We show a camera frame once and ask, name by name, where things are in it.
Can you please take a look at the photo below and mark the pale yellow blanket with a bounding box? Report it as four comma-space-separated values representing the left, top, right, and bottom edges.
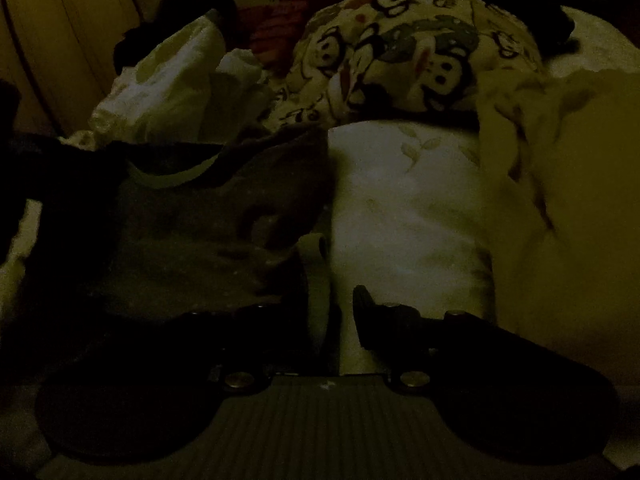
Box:
474, 66, 640, 388

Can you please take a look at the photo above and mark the dark cloth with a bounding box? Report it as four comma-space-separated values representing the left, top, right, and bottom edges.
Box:
515, 0, 581, 56

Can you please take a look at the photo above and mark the monkey print blanket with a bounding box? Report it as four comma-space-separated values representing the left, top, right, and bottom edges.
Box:
260, 0, 546, 128

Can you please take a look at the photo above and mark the folded white cloth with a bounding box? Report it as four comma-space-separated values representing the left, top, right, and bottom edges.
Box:
60, 9, 273, 152

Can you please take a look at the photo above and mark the wooden headboard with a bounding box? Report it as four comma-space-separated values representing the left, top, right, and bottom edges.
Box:
0, 0, 271, 137

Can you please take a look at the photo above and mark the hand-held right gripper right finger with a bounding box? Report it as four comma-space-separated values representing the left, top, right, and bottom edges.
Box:
352, 284, 503, 394

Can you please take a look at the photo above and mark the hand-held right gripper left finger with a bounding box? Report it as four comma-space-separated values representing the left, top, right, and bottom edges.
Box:
150, 282, 301, 395

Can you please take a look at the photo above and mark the grey polka dot garment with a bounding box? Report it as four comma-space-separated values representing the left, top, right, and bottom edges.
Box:
87, 125, 335, 356

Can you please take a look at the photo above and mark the red striped cloth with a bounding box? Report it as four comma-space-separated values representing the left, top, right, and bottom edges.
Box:
239, 0, 351, 66

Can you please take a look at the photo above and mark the black fuzzy cloth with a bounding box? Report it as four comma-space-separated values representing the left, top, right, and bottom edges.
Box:
112, 0, 246, 76

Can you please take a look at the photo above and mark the white floral bed sheet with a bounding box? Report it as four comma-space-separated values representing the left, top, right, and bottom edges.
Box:
0, 6, 640, 377

